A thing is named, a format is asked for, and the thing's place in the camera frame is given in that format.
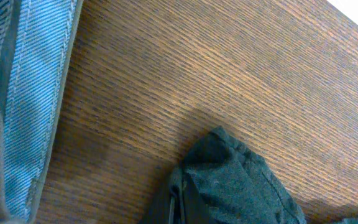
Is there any blue denim folded garment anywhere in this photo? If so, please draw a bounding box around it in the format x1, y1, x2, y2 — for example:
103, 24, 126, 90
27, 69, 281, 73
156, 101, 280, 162
0, 0, 78, 222

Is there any dark green t-shirt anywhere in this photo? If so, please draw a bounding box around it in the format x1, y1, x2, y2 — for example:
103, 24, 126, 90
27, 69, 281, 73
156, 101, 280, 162
140, 125, 358, 224

